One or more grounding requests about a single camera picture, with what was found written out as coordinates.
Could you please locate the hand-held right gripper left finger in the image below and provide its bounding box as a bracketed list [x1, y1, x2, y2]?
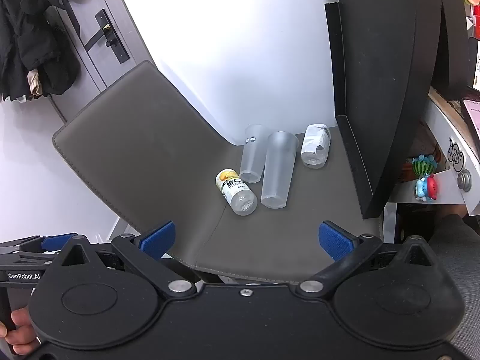
[56, 220, 196, 297]

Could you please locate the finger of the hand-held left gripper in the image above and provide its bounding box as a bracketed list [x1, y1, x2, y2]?
[0, 233, 80, 259]

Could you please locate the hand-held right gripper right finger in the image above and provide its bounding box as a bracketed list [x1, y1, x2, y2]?
[298, 220, 437, 297]

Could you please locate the tall frosted plastic cup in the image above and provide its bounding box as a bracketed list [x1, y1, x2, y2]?
[260, 131, 300, 209]

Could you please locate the short frosted plastic cup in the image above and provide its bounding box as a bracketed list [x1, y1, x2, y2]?
[239, 124, 272, 184]

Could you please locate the person's left hand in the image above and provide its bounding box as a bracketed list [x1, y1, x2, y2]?
[0, 306, 40, 357]

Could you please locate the yellow label plastic bottle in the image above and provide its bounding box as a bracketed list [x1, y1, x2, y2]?
[215, 169, 258, 217]

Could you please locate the white label plastic bottle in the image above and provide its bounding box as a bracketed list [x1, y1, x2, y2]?
[301, 123, 332, 169]

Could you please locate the grey leather desk mat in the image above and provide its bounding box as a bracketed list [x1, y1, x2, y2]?
[52, 60, 383, 284]

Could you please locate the blue and red toy figure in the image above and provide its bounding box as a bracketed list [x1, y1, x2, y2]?
[414, 174, 440, 202]

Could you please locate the watermelon toy figure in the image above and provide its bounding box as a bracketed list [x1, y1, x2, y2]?
[412, 154, 439, 176]

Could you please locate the round metal drawer knob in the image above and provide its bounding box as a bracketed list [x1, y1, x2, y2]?
[457, 169, 474, 190]

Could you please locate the white drawer cabinet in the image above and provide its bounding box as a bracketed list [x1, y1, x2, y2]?
[382, 87, 480, 243]

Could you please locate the beige hanging bag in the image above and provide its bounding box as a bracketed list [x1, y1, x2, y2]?
[26, 68, 48, 98]

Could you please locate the black open cardboard box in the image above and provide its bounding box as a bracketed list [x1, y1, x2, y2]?
[321, 0, 444, 220]

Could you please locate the black hanging jacket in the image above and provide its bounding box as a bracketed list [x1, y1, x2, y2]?
[0, 0, 82, 102]

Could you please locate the black monitor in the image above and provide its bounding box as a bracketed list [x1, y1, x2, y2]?
[431, 0, 476, 98]

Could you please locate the black door handle lock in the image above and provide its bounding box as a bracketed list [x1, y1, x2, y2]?
[83, 8, 131, 64]

